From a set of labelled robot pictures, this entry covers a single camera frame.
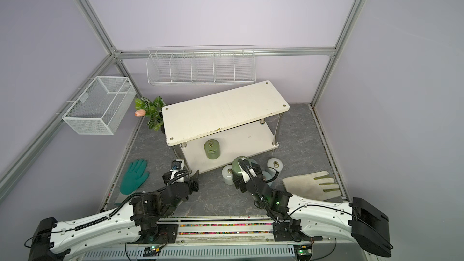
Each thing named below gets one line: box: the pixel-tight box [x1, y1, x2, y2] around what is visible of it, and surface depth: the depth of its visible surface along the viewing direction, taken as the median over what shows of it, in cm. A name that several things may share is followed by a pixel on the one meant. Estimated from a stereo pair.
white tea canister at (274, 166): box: [265, 157, 284, 178], surface depth 87 cm
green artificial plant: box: [134, 96, 167, 131], surface depth 84 cm
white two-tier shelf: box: [161, 80, 290, 172], surface depth 74 cm
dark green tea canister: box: [204, 138, 221, 160], surface depth 87 cm
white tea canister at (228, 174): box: [221, 164, 235, 186], surface depth 85 cm
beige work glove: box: [282, 170, 342, 202], surface depth 88 cm
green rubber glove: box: [119, 158, 150, 196], surface depth 92 cm
